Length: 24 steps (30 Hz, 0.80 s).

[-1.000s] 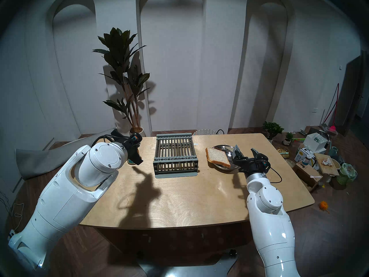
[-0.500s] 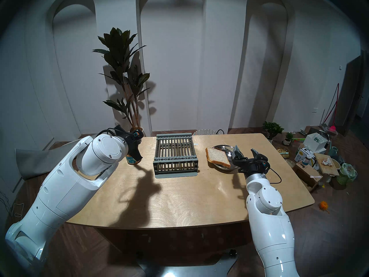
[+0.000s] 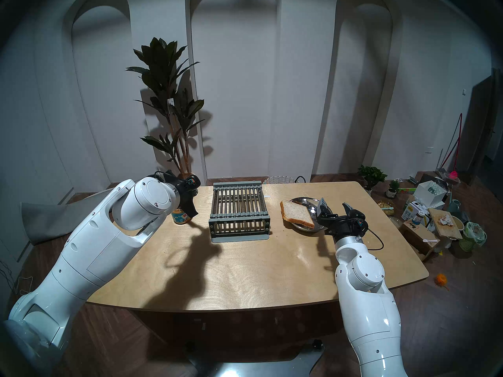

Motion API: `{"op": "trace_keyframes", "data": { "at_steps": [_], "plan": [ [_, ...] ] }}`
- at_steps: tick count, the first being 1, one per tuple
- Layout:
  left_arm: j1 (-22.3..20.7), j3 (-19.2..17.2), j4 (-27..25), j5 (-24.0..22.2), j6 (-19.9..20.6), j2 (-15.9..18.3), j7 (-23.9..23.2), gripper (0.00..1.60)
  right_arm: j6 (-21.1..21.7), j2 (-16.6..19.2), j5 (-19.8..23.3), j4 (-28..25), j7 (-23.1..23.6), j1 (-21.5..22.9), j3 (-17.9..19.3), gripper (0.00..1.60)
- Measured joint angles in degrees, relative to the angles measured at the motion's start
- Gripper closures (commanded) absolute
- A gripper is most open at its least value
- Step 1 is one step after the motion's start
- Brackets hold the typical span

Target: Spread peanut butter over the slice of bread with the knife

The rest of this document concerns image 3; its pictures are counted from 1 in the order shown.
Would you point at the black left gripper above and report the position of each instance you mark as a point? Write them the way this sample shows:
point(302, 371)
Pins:
point(188, 185)

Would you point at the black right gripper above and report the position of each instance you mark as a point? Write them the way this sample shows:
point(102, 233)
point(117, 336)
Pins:
point(342, 227)

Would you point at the round steel plate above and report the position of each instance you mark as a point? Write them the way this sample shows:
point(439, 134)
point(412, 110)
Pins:
point(304, 201)

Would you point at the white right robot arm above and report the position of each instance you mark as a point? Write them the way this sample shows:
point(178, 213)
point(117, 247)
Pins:
point(369, 301)

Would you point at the metal robot base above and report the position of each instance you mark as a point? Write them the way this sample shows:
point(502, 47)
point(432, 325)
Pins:
point(255, 367)

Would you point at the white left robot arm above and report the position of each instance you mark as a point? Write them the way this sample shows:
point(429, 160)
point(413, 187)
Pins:
point(90, 246)

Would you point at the open peanut butter jar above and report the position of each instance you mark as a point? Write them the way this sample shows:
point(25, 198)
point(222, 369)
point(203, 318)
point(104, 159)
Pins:
point(178, 218)

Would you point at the slice of bread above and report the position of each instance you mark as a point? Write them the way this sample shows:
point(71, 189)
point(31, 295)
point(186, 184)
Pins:
point(296, 214)

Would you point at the small yellow dish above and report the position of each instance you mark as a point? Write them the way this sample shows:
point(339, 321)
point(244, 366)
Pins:
point(386, 208)

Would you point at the small bushy potted plant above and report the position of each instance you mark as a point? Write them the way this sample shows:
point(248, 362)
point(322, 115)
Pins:
point(372, 175)

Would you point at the grey dish rack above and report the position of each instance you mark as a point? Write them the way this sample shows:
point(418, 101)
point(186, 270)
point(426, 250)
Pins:
point(239, 201)

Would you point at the tiny potted plant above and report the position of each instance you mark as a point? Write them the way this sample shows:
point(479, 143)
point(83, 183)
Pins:
point(392, 187)

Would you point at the white printed carton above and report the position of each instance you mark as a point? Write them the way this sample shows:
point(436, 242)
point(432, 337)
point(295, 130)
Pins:
point(409, 213)

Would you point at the brown bottle white lid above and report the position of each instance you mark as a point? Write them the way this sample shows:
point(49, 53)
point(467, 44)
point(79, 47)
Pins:
point(417, 219)

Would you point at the white open box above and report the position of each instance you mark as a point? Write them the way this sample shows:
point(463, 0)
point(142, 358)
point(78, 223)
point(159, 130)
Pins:
point(427, 195)

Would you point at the crumpled white tissue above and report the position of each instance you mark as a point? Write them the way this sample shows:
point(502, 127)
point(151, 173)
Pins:
point(445, 220)

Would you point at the wooden cutting board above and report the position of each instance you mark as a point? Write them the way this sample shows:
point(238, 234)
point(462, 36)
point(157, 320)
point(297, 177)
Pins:
point(446, 231)

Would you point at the pale green jug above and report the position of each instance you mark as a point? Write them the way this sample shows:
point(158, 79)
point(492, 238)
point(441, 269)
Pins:
point(456, 205)

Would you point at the cream bowl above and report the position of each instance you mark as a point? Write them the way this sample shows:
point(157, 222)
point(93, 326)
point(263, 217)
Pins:
point(459, 223)

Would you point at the orange fluffy ball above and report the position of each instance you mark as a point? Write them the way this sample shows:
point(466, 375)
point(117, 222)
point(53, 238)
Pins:
point(441, 280)

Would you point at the tall dark leafy plant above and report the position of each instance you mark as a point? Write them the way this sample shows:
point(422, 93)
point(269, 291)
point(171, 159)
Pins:
point(165, 77)

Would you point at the rolled grey mat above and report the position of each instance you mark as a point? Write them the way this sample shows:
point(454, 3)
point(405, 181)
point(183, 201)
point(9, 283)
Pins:
point(59, 219)

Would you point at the dark door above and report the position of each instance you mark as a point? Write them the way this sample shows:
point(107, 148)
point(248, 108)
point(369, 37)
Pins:
point(481, 121)

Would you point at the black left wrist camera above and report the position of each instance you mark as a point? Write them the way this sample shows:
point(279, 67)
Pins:
point(192, 181)

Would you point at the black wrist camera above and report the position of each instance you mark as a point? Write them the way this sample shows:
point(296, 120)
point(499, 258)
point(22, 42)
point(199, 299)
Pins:
point(359, 225)
point(192, 181)

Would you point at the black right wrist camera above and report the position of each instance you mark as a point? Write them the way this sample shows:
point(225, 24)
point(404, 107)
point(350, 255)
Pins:
point(359, 225)

